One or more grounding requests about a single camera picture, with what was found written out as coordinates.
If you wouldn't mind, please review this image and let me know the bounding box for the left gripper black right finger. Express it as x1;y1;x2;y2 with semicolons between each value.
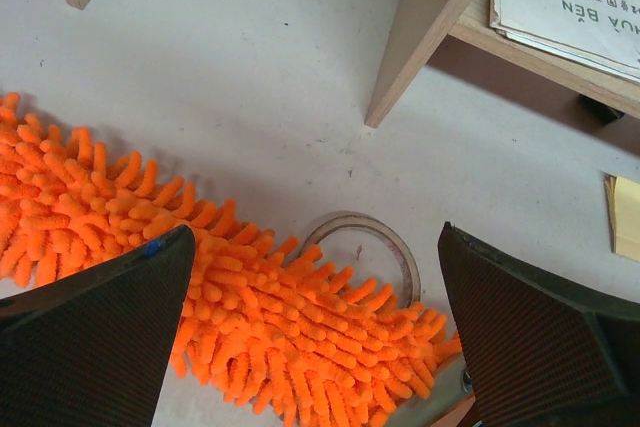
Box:
438;223;639;426

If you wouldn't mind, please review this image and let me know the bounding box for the white paper booklet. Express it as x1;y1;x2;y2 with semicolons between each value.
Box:
490;0;639;83

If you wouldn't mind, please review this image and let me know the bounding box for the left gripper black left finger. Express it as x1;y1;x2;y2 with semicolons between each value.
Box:
1;225;195;426

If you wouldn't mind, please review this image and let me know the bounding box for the clear tape ring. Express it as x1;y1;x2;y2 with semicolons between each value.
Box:
297;211;422;306

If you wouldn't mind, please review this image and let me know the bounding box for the orange microfiber duster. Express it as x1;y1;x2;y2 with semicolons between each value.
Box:
1;93;462;426

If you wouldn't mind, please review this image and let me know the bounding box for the wooden bookshelf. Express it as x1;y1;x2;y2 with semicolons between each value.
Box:
365;0;639;128

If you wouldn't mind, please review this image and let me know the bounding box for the yellow sticky note pad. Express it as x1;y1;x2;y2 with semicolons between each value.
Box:
604;176;640;261

